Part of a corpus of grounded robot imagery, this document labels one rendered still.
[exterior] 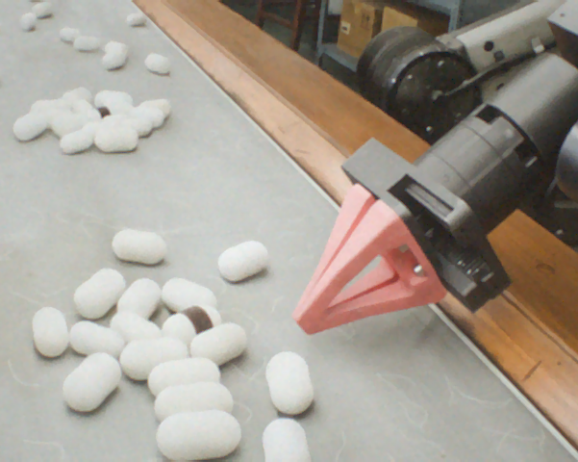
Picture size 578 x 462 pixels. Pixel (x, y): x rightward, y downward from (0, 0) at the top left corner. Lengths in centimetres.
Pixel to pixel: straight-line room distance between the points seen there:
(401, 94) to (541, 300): 53
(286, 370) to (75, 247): 20
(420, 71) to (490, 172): 56
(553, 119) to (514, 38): 59
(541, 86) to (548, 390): 16
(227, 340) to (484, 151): 16
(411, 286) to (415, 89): 56
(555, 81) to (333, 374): 20
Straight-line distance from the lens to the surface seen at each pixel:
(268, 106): 78
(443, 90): 99
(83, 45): 102
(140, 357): 40
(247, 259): 49
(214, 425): 36
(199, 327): 42
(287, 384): 38
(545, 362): 45
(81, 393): 38
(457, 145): 43
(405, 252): 43
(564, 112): 44
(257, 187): 64
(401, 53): 98
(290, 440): 35
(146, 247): 50
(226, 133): 75
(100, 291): 45
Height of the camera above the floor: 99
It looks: 26 degrees down
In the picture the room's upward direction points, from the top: 6 degrees clockwise
